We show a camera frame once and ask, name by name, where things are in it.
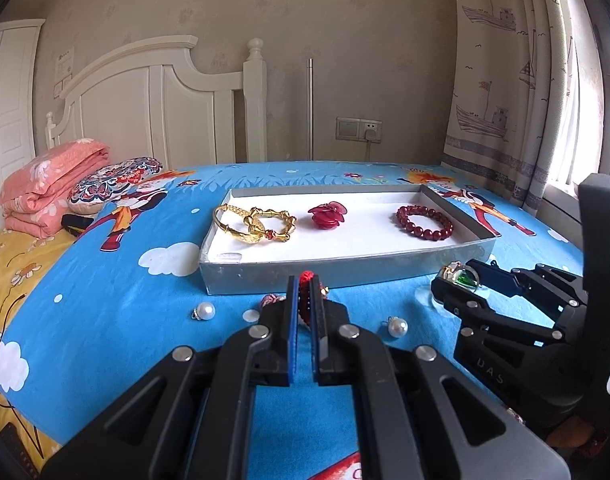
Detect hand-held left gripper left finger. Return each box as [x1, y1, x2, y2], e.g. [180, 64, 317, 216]
[40, 276, 301, 480]

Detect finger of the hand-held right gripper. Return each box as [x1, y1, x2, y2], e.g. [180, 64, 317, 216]
[465, 259, 589, 312]
[431, 272, 557, 347]

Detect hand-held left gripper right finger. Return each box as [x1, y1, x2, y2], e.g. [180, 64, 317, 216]
[309, 277, 571, 480]

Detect silver rings with green stone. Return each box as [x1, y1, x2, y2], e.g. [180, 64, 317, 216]
[437, 261, 482, 292]

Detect red string bracelet with jade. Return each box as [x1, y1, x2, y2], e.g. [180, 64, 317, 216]
[261, 270, 332, 324]

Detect gold bamboo bangle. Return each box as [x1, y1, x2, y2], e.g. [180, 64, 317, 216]
[241, 207, 297, 245]

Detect grey shallow cardboard box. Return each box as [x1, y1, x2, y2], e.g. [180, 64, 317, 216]
[199, 183, 498, 296]

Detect red rose brooch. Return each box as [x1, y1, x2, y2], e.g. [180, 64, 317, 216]
[307, 201, 348, 231]

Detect dark red bead bracelet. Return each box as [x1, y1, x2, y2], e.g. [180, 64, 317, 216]
[396, 204, 455, 241]

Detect gold rhinestone bangle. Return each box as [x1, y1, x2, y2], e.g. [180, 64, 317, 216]
[213, 203, 258, 242]

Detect blue cartoon tablecloth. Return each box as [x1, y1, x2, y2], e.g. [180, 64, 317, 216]
[0, 160, 586, 480]

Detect ship print curtain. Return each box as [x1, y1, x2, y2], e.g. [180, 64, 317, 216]
[441, 0, 610, 218]

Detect patterned round pillow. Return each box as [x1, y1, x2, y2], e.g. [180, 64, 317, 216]
[67, 156, 165, 214]

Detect white wooden headboard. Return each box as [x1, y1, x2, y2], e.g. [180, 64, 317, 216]
[45, 35, 268, 171]

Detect pink folded quilt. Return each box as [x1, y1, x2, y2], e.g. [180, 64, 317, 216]
[0, 138, 110, 236]

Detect yellow floral bedsheet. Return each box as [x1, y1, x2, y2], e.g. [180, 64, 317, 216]
[0, 225, 80, 476]

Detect white wardrobe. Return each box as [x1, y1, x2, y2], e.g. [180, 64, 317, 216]
[0, 19, 46, 241]

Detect beige wall socket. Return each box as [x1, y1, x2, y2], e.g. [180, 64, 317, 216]
[336, 116, 383, 143]

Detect black orange strap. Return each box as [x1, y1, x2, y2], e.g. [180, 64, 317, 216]
[61, 214, 98, 237]

